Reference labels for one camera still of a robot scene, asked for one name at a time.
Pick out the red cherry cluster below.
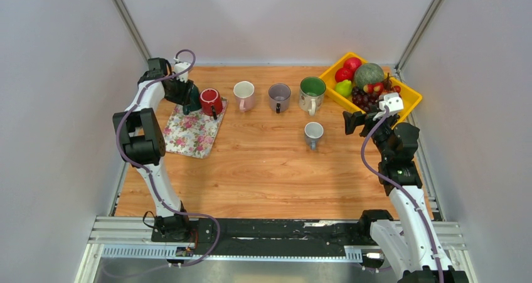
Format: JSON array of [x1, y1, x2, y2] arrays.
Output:
[[363, 80, 402, 95]]

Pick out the red apple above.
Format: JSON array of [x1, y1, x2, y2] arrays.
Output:
[[334, 67, 354, 83], [343, 57, 363, 73]]

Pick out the cream floral mug green inside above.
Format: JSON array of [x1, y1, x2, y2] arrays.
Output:
[[298, 77, 326, 116]]

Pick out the dark green mug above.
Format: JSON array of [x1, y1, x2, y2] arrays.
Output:
[[183, 80, 202, 115]]

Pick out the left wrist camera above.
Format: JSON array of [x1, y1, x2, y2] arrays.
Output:
[[173, 58, 191, 82]]

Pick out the pink faceted mug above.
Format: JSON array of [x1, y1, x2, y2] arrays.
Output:
[[233, 81, 255, 112]]

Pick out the red apple lower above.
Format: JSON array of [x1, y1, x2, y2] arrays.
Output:
[[334, 67, 354, 83]]

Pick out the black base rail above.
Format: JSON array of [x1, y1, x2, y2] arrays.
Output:
[[151, 218, 376, 258]]

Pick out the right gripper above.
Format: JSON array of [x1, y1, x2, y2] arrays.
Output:
[[342, 105, 395, 161]]

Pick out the red apple upper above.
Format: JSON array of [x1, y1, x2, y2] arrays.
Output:
[[343, 57, 363, 73]]

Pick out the mauve mug black handle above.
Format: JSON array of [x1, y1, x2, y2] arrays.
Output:
[[268, 83, 291, 114]]

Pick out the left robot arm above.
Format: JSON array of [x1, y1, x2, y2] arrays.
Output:
[[112, 58, 194, 242]]

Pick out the dark purple grape bunch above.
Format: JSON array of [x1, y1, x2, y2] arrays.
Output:
[[351, 87, 379, 112]]

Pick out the red mug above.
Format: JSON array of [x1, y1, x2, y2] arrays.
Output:
[[199, 88, 223, 120]]

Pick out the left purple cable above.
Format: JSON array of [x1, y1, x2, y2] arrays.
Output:
[[115, 49, 221, 268]]

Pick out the purple cable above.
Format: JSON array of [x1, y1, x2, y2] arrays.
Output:
[[115, 49, 221, 268], [359, 106, 445, 283]]

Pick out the green melon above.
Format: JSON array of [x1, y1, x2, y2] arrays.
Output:
[[354, 63, 385, 88]]

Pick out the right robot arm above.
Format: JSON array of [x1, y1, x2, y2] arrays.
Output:
[[343, 111, 468, 282]]

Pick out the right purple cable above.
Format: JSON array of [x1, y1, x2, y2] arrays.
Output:
[[359, 106, 445, 283]]

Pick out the right arm base link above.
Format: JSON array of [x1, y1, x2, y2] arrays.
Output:
[[359, 210, 410, 279]]

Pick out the grey blue mug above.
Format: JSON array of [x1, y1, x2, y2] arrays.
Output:
[[304, 122, 324, 151]]

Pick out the yellow plastic bin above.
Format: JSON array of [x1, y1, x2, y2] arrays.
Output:
[[319, 52, 423, 122]]

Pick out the green pear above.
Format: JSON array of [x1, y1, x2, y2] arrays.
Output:
[[334, 80, 353, 98]]

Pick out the floral serving tray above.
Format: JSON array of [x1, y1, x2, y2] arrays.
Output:
[[162, 97, 228, 159]]

